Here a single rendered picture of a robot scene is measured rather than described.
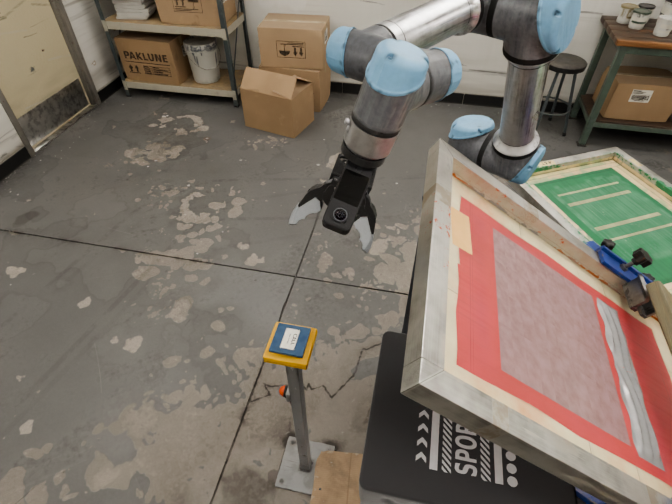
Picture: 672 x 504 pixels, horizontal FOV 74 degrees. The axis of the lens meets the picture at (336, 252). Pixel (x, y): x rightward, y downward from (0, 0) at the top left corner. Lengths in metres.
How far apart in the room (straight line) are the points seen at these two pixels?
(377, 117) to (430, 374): 0.34
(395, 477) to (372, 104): 0.85
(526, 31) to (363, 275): 2.01
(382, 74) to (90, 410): 2.24
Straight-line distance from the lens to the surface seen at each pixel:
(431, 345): 0.60
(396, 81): 0.61
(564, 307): 1.02
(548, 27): 1.01
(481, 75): 4.74
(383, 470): 1.16
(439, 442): 1.21
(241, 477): 2.20
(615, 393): 1.01
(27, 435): 2.64
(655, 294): 1.17
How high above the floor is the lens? 2.04
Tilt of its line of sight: 44 degrees down
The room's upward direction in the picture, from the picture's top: straight up
